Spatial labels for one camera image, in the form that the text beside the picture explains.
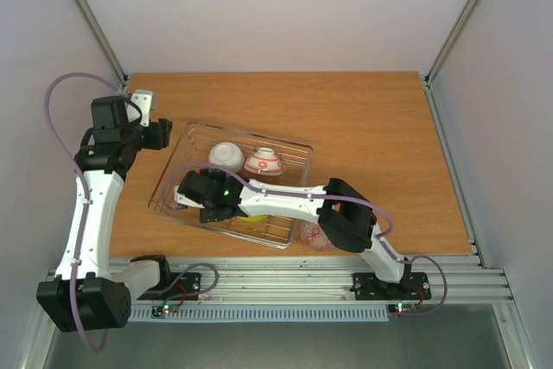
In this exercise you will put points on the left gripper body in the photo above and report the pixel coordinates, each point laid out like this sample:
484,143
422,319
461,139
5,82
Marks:
159,141

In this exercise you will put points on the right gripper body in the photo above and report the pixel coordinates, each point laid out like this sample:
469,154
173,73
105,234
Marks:
214,214

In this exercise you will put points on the plain white bowl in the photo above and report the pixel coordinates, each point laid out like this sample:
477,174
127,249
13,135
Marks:
227,155

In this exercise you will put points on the green and white bowl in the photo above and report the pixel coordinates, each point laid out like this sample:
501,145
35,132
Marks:
253,218

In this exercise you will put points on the red floral pattern bowl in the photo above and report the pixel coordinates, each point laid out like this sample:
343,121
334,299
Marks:
264,161

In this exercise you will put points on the red geometric pattern bowl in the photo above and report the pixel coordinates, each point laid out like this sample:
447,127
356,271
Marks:
314,237

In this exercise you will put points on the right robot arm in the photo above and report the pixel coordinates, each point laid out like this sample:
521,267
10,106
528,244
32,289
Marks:
346,218

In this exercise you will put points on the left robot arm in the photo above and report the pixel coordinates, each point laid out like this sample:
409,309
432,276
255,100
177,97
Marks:
84,293

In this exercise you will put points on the left controller board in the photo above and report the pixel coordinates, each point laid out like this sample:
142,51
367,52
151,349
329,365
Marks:
164,311

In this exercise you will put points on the controller board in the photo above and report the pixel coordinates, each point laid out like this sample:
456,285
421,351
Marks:
403,307
164,311

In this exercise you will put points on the right controller board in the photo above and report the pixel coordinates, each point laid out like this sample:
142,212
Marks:
403,307

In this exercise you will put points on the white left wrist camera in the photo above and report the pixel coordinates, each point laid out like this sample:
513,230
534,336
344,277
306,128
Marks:
140,106

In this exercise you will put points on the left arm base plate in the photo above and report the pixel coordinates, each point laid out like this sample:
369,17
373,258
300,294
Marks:
189,283

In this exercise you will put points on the slotted grey cable duct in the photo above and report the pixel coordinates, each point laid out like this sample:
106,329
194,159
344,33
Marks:
266,313

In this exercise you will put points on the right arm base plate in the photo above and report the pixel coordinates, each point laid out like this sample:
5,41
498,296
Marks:
366,287

